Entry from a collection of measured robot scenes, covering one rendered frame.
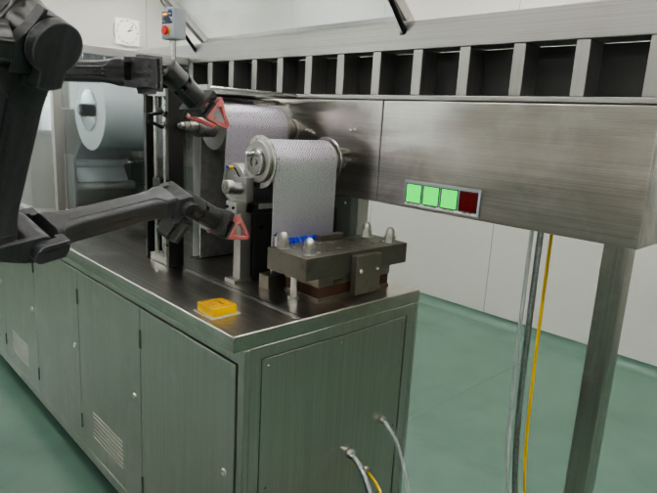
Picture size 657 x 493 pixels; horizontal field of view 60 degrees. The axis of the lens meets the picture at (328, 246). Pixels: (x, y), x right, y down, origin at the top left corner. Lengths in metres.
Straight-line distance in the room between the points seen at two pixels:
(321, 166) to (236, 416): 0.74
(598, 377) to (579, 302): 2.40
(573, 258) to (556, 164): 2.59
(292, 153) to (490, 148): 0.53
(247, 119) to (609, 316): 1.15
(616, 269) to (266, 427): 0.94
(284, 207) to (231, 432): 0.62
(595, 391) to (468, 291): 2.83
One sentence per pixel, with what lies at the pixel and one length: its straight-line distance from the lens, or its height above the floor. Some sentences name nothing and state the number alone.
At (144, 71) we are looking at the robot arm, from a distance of 1.41.
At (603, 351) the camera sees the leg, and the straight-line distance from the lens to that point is 1.62.
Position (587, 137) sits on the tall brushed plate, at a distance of 1.40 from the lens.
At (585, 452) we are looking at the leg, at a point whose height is 0.56.
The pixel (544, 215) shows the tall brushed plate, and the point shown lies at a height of 1.18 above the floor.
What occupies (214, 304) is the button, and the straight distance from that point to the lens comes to 1.41.
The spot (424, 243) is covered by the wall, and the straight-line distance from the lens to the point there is 4.59.
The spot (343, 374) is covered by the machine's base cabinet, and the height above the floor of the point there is 0.71.
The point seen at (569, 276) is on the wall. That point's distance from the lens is 4.02.
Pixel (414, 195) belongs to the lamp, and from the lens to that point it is 1.64.
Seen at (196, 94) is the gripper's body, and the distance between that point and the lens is 1.47.
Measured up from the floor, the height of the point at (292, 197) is 1.16.
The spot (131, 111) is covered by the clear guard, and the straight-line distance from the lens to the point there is 2.50.
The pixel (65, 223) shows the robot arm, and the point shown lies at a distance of 1.15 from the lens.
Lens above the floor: 1.37
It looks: 12 degrees down
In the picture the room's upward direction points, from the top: 3 degrees clockwise
